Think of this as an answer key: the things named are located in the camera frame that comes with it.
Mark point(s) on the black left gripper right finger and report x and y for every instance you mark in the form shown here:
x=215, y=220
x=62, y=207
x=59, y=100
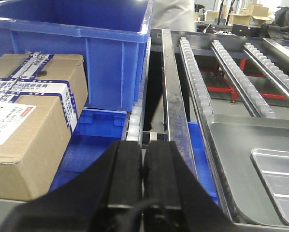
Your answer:
x=180, y=202

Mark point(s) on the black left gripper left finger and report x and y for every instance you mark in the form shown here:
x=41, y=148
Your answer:
x=100, y=199

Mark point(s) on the small ribbed silver tray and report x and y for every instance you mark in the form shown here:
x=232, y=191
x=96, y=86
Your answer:
x=272, y=167

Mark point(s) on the large silver outer tray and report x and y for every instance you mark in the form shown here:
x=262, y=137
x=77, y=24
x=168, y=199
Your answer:
x=234, y=138

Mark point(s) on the taped cardboard box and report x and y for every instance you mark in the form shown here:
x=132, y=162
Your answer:
x=41, y=99

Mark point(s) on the steel rack divider bar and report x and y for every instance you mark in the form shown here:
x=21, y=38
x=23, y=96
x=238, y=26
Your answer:
x=175, y=116

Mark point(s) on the blue bin lower shelf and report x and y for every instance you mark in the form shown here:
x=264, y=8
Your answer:
x=97, y=129

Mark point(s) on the large blue plastic bin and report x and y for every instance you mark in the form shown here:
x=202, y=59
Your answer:
x=111, y=35

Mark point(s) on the open cardboard boxes background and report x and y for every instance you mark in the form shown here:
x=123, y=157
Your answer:
x=255, y=14

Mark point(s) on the white roller rail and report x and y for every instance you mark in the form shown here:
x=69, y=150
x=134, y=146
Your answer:
x=268, y=68
x=252, y=100
x=199, y=89

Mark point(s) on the red metal frame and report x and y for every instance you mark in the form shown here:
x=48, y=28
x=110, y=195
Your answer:
x=220, y=87

